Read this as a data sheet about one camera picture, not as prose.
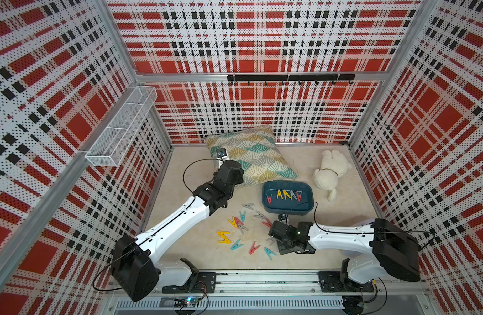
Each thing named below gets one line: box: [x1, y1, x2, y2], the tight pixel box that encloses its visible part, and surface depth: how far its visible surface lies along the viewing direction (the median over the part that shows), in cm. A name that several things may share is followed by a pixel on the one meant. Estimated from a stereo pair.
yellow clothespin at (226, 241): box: [216, 231, 232, 245], surface depth 87 cm
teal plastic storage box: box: [261, 179, 314, 215], surface depth 98 cm
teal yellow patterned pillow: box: [204, 125, 298, 188], surface depth 97 cm
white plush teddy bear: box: [313, 149, 353, 202], surface depth 100 cm
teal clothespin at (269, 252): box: [263, 246, 277, 261], surface depth 82 cm
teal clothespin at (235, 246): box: [230, 238, 245, 251], surface depth 84 cm
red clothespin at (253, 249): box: [248, 240, 261, 255], surface depth 83 cm
